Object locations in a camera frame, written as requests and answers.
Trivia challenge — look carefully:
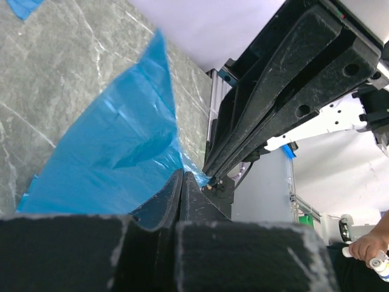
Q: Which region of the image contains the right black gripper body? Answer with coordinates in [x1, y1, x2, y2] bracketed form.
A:
[212, 1, 384, 164]

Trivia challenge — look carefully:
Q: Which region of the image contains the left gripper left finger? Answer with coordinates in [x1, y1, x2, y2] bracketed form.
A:
[1, 170, 184, 291]

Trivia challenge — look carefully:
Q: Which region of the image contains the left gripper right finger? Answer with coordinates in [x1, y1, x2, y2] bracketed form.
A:
[174, 172, 339, 291]

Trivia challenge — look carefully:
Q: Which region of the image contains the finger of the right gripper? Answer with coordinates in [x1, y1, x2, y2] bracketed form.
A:
[208, 36, 380, 184]
[203, 4, 341, 175]

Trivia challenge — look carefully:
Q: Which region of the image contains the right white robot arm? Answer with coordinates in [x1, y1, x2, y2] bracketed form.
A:
[203, 1, 388, 184]

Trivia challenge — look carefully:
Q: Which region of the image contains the blue trash bag roll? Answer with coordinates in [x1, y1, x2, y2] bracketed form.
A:
[6, 0, 43, 21]

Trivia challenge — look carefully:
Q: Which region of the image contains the person's hand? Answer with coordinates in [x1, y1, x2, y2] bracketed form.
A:
[348, 214, 388, 265]

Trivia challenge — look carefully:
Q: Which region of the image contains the white handheld controller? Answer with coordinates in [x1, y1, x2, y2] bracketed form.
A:
[342, 246, 389, 283]

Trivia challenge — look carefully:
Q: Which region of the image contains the aluminium rail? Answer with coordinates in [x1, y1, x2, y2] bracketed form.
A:
[207, 66, 237, 144]

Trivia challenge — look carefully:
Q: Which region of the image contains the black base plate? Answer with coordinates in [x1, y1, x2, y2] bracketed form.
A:
[202, 176, 235, 219]

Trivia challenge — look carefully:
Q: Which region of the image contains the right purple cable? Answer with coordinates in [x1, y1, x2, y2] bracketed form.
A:
[227, 161, 253, 183]

